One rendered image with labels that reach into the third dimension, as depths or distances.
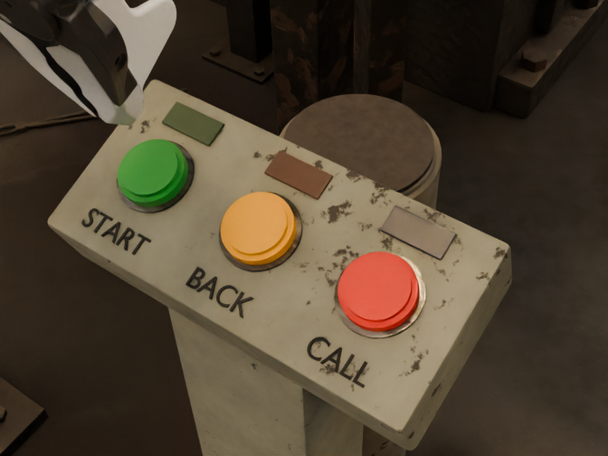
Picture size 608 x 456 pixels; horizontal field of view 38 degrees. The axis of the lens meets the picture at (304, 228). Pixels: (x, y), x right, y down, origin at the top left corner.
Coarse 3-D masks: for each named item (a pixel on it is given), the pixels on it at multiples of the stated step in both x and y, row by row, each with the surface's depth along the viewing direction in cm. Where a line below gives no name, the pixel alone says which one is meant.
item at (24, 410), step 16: (0, 384) 110; (0, 400) 108; (16, 400) 108; (32, 400) 108; (0, 416) 106; (16, 416) 107; (32, 416) 107; (48, 416) 109; (0, 432) 105; (16, 432) 105; (32, 432) 107; (0, 448) 104; (16, 448) 106
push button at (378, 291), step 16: (368, 256) 45; (384, 256) 44; (352, 272) 44; (368, 272) 44; (384, 272) 44; (400, 272) 44; (352, 288) 44; (368, 288) 44; (384, 288) 44; (400, 288) 44; (416, 288) 44; (352, 304) 44; (368, 304) 44; (384, 304) 43; (400, 304) 43; (416, 304) 44; (352, 320) 44; (368, 320) 44; (384, 320) 43; (400, 320) 43
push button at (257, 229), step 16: (240, 208) 47; (256, 208) 47; (272, 208) 47; (288, 208) 47; (224, 224) 47; (240, 224) 47; (256, 224) 47; (272, 224) 47; (288, 224) 47; (224, 240) 47; (240, 240) 47; (256, 240) 46; (272, 240) 46; (288, 240) 46; (240, 256) 47; (256, 256) 46; (272, 256) 46
